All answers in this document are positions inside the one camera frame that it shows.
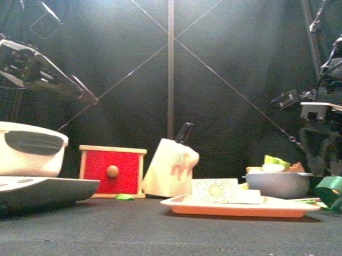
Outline green toy vegetable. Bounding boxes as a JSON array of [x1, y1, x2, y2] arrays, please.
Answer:
[[263, 154, 292, 170]]

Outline brown toy food piece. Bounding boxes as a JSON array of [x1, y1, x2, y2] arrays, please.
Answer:
[[287, 161, 307, 174]]

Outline white toy food piece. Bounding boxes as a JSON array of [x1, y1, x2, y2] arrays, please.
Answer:
[[260, 162, 287, 174]]

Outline tan toy food piece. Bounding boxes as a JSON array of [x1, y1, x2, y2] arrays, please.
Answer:
[[244, 166, 264, 175]]

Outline red wooden drawer box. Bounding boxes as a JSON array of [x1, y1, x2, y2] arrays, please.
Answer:
[[77, 144, 148, 200]]

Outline grey toy bowl pot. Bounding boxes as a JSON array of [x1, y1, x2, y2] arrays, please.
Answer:
[[241, 171, 315, 200]]

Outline green toy roll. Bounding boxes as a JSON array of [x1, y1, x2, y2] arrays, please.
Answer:
[[313, 175, 342, 213]]

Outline white toy knife block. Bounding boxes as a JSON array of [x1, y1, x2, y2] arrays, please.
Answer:
[[141, 137, 201, 199]]

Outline grey white toy stove base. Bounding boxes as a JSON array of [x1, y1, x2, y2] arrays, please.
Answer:
[[0, 175, 101, 210]]

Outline orange white toy tray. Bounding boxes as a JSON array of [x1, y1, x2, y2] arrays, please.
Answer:
[[158, 194, 321, 219]]

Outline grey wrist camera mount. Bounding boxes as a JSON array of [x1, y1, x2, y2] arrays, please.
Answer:
[[299, 101, 342, 121]]

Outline thin diagonal frame wire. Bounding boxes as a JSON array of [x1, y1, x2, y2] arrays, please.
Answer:
[[129, 0, 300, 145], [56, 0, 224, 132]]

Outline grey vertical frame pole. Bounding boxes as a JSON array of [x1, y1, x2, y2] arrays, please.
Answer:
[[166, 0, 176, 140]]

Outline black toy knife handle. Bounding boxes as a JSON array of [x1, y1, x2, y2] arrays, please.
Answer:
[[173, 121, 196, 145]]

